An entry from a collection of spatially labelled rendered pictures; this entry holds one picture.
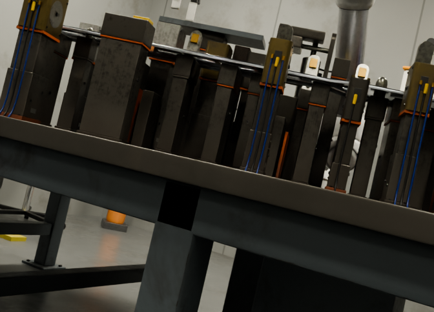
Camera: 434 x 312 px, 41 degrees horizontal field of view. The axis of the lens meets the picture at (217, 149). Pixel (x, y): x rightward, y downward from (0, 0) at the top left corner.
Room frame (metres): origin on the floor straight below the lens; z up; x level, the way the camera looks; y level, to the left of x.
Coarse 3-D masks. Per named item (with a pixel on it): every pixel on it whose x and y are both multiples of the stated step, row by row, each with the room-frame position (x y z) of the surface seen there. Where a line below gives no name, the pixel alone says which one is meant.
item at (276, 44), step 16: (272, 48) 1.43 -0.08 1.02; (288, 48) 1.42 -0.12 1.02; (272, 64) 1.43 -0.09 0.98; (288, 64) 1.43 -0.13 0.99; (272, 80) 1.42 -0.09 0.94; (272, 96) 1.44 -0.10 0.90; (256, 112) 1.44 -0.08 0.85; (272, 112) 1.42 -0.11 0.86; (256, 128) 1.42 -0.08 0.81; (272, 128) 1.47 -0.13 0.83; (256, 144) 1.43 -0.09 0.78; (256, 160) 1.43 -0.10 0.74
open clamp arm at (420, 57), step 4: (420, 44) 1.41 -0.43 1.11; (424, 44) 1.41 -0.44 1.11; (428, 44) 1.41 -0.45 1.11; (432, 44) 1.41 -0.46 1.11; (420, 48) 1.41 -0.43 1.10; (424, 48) 1.41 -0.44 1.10; (428, 48) 1.41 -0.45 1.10; (432, 48) 1.41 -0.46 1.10; (420, 52) 1.41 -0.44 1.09; (424, 52) 1.41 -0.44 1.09; (428, 52) 1.41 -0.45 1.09; (432, 52) 1.41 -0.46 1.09; (416, 56) 1.43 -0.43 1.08; (420, 56) 1.42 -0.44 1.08; (424, 56) 1.41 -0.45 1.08; (428, 56) 1.41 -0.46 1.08; (432, 56) 1.41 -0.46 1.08; (416, 60) 1.42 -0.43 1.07; (420, 60) 1.42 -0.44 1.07; (424, 60) 1.42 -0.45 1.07; (428, 60) 1.41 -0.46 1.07
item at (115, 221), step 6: (108, 210) 4.99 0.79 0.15; (108, 216) 4.97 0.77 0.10; (114, 216) 4.96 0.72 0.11; (120, 216) 4.97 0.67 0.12; (102, 222) 5.01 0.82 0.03; (108, 222) 4.91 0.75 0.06; (114, 222) 4.96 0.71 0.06; (120, 222) 4.99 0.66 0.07; (108, 228) 4.91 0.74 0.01; (114, 228) 4.93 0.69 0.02; (120, 228) 4.94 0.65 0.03; (126, 228) 4.96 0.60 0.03
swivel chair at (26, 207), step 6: (30, 186) 4.16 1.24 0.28; (30, 192) 4.17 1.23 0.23; (30, 198) 4.18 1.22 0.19; (0, 204) 4.19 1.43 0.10; (24, 204) 4.16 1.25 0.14; (0, 210) 3.94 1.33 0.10; (6, 210) 4.00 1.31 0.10; (12, 210) 4.05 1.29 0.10; (18, 210) 4.12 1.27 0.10; (24, 210) 4.16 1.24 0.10; (30, 216) 4.09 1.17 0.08; (36, 216) 4.05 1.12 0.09; (42, 216) 4.23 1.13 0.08
